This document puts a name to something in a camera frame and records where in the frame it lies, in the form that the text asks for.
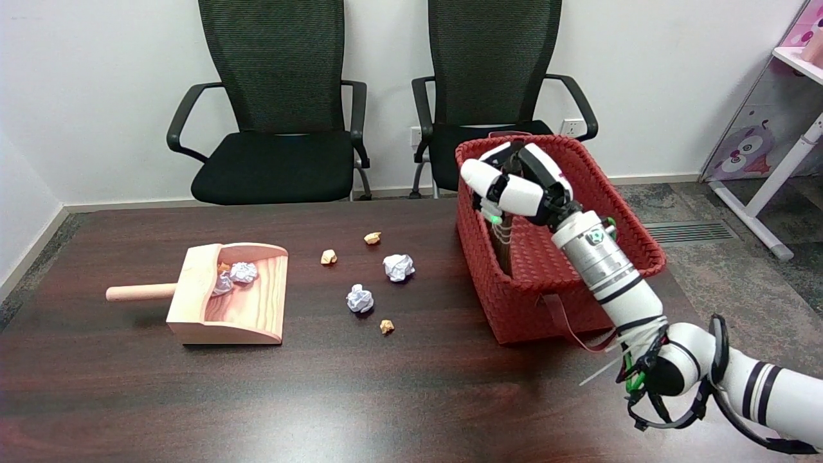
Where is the red woven basket with straps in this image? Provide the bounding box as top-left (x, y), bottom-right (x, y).
top-left (455, 131), bottom-right (667, 353)

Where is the thick black robot cable loop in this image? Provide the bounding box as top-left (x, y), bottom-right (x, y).
top-left (707, 313), bottom-right (820, 455)

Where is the black mesh office chair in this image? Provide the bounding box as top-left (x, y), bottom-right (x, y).
top-left (166, 0), bottom-right (374, 206)
top-left (410, 0), bottom-right (599, 199)

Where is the large white crumpled paper ball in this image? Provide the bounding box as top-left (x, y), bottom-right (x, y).
top-left (383, 253), bottom-right (416, 283)

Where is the wooden dustpan with round handle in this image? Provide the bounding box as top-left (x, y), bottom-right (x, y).
top-left (105, 242), bottom-right (289, 346)

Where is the white desk with pink panel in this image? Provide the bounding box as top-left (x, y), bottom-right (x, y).
top-left (700, 0), bottom-right (823, 261)

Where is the thin black robot cable loop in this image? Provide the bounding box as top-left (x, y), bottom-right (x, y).
top-left (626, 334), bottom-right (713, 431)

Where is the pink cup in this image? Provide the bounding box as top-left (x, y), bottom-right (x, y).
top-left (801, 27), bottom-right (823, 66)

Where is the dark floor vent grille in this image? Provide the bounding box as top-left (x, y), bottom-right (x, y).
top-left (643, 221), bottom-right (737, 245)

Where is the small brown broom pink wrap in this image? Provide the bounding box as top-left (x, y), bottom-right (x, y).
top-left (491, 215), bottom-right (516, 279)

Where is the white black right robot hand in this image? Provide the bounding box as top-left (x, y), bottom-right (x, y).
top-left (460, 140), bottom-right (583, 227)

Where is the green robot cable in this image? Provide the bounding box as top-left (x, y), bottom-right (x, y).
top-left (615, 352), bottom-right (645, 393)

